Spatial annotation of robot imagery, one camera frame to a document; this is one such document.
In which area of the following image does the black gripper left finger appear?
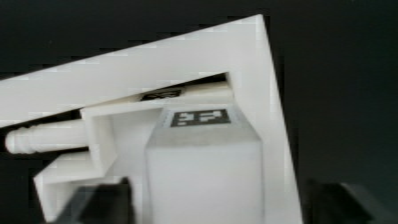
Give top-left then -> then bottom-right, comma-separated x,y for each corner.
56,178 -> 134,224

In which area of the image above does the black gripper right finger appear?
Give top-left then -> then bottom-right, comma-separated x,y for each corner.
304,180 -> 398,224

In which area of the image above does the white chair leg with marker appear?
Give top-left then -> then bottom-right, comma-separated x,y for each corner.
146,104 -> 265,224

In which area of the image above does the white chair seat part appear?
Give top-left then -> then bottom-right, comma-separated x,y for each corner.
6,81 -> 233,221

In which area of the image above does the white U-shaped fence frame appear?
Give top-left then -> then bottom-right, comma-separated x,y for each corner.
0,16 -> 303,224

